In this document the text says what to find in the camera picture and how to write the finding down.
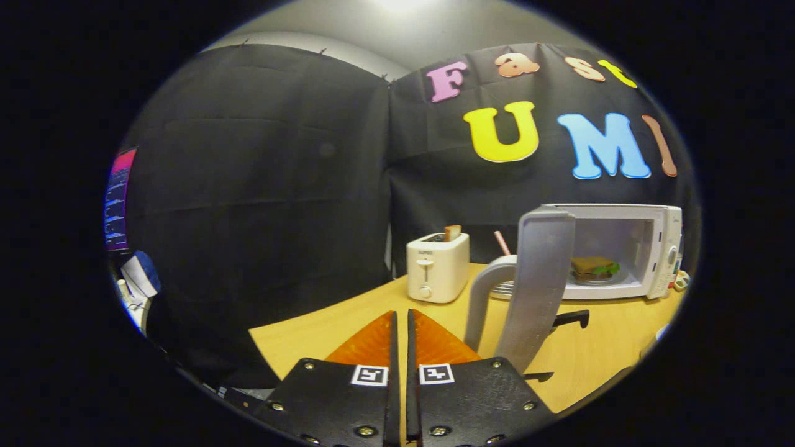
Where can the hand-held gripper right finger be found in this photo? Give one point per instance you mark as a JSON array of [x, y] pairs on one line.
[[412, 385]]

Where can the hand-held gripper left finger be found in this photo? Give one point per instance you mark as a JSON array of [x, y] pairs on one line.
[[392, 385]]

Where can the white microwave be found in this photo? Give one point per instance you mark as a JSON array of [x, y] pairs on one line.
[[540, 279]]

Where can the brown bread lettuce sandwich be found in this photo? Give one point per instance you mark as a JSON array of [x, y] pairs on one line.
[[593, 267]]

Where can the white toaster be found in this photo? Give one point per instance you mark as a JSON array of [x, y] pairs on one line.
[[435, 273]]

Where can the black block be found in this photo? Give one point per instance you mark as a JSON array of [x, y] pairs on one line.
[[538, 375], [571, 318]]

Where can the toast slice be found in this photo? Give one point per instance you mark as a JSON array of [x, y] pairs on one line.
[[452, 233]]

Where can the pink straw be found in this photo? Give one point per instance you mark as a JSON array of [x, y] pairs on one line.
[[502, 243]]

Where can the glass turntable plate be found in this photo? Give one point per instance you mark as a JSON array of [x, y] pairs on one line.
[[581, 280]]

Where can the white and blue object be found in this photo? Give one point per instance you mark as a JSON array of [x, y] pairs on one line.
[[140, 276]]

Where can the computer screen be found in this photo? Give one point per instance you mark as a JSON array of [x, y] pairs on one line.
[[119, 198]]

